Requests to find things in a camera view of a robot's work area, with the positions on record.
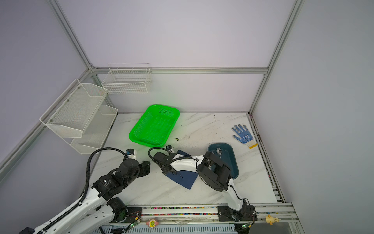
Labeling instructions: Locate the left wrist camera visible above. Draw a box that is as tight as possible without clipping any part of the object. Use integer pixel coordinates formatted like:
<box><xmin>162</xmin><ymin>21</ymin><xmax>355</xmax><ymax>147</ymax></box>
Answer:
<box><xmin>125</xmin><ymin>149</ymin><xmax>136</xmax><ymax>160</ymax></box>

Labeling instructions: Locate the yellow toy figure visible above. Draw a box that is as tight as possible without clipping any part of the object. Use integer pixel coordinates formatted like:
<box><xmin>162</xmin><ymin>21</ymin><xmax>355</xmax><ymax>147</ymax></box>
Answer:
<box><xmin>266</xmin><ymin>214</ymin><xmax>281</xmax><ymax>225</ymax></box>

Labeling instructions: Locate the white wire wall basket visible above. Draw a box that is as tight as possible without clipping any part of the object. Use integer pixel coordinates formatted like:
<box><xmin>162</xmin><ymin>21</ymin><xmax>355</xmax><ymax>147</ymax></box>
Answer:
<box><xmin>102</xmin><ymin>63</ymin><xmax>152</xmax><ymax>95</ymax></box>

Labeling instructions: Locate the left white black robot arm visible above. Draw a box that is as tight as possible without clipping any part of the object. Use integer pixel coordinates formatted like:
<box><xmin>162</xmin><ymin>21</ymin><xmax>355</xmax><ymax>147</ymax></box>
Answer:
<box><xmin>20</xmin><ymin>159</ymin><xmax>151</xmax><ymax>234</ymax></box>

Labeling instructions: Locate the white mesh two-tier shelf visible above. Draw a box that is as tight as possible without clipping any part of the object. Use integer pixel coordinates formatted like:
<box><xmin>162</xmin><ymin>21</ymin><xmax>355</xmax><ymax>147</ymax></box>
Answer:
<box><xmin>40</xmin><ymin>79</ymin><xmax>118</xmax><ymax>155</ymax></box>

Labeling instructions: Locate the dark blue paper napkin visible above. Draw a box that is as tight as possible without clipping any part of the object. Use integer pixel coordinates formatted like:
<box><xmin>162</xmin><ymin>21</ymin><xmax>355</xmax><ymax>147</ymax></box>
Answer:
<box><xmin>165</xmin><ymin>149</ymin><xmax>199</xmax><ymax>190</ymax></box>

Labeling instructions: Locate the silver metal spoon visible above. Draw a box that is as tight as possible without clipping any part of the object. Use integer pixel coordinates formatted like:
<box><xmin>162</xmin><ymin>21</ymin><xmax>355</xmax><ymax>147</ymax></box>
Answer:
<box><xmin>216</xmin><ymin>148</ymin><xmax>222</xmax><ymax>156</ymax></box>

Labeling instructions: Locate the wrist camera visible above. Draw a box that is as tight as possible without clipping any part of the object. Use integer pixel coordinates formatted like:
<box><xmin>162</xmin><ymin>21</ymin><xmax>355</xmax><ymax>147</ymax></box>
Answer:
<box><xmin>166</xmin><ymin>145</ymin><xmax>174</xmax><ymax>154</ymax></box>
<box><xmin>125</xmin><ymin>149</ymin><xmax>136</xmax><ymax>160</ymax></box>

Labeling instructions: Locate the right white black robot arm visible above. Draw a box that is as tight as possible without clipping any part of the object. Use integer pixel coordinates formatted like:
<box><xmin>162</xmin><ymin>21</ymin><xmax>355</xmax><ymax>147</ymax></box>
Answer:
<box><xmin>148</xmin><ymin>147</ymin><xmax>258</xmax><ymax>223</ymax></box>

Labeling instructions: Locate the pink green round toy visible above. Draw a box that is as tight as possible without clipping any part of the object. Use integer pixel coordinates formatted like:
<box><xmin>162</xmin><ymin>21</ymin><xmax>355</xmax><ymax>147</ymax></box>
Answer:
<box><xmin>146</xmin><ymin>219</ymin><xmax>159</xmax><ymax>228</ymax></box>

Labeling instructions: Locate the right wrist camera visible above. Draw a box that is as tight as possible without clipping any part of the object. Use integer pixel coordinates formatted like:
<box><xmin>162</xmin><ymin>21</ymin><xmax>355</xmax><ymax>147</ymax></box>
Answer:
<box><xmin>166</xmin><ymin>145</ymin><xmax>174</xmax><ymax>154</ymax></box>

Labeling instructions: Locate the aluminium front rail frame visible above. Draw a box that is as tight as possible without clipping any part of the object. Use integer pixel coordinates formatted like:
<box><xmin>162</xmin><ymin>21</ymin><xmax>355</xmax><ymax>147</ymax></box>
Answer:
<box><xmin>55</xmin><ymin>203</ymin><xmax>306</xmax><ymax>234</ymax></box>

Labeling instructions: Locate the blue white work glove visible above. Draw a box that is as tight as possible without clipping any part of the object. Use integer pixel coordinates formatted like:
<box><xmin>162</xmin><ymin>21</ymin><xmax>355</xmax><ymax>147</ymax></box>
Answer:
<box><xmin>231</xmin><ymin>124</ymin><xmax>258</xmax><ymax>149</ymax></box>

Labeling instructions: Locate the green plastic perforated basket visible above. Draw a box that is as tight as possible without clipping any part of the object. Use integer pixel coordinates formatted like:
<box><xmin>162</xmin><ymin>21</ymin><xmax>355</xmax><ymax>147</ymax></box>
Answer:
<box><xmin>129</xmin><ymin>104</ymin><xmax>180</xmax><ymax>148</ymax></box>

